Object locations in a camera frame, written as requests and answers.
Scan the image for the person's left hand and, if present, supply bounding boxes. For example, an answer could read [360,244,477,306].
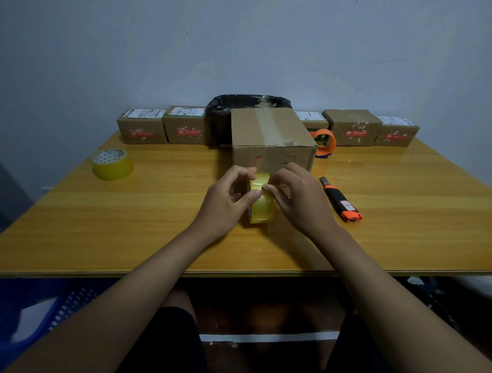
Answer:
[188,165,264,241]

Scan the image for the person's right hand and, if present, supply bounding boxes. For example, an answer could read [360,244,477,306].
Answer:
[261,162,341,241]

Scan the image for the orange black utility knife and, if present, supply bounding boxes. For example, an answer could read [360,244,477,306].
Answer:
[319,176,363,223]

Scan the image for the yellow clear tape roll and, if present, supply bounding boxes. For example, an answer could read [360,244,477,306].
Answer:
[248,172,277,225]

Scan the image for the large brown cardboard box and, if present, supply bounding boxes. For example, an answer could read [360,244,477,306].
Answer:
[230,107,318,181]

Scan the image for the person's left forearm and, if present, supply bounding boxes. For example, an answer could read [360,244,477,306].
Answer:
[0,224,216,373]

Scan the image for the person's right forearm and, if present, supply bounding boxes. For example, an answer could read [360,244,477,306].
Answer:
[311,224,492,373]

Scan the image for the orange tape dispenser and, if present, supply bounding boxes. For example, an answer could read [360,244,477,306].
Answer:
[309,128,337,159]

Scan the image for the small box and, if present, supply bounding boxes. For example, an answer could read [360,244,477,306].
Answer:
[161,106,210,145]
[294,110,330,131]
[373,115,420,148]
[322,109,383,147]
[116,108,169,145]

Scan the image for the person's left leg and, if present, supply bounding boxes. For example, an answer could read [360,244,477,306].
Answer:
[161,288,197,320]

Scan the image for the yellow tape roll honeycomb core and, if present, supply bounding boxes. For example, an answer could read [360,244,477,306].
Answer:
[91,148,135,181]

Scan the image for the black bin with bag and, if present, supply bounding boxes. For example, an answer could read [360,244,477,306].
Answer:
[204,94,293,147]

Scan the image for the black shorts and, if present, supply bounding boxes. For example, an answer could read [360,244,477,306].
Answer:
[115,306,385,373]

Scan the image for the white paper sheet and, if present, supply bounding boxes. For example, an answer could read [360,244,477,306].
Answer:
[10,298,62,344]

